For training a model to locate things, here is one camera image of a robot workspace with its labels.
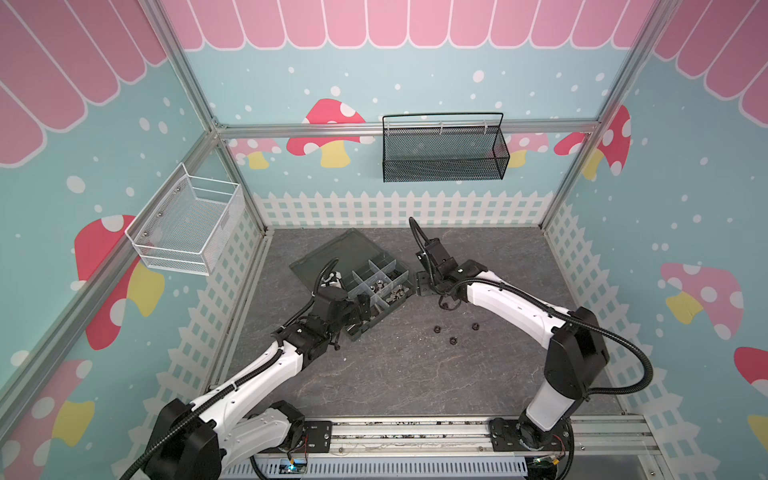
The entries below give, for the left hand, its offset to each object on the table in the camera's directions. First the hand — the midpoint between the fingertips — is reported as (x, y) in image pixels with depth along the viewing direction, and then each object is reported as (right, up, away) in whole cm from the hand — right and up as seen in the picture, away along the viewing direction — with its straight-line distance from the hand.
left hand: (356, 305), depth 83 cm
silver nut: (+5, +4, +18) cm, 20 cm away
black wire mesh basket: (+25, +49, +11) cm, 56 cm away
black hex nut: (+24, -9, +10) cm, 28 cm away
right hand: (+20, +7, +4) cm, 22 cm away
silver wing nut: (+11, +1, +16) cm, 20 cm away
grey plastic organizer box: (0, +10, +22) cm, 24 cm away
